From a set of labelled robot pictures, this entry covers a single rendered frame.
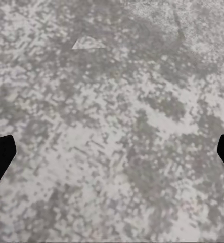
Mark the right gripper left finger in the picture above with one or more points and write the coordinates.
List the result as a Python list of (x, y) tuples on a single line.
[(7, 152)]

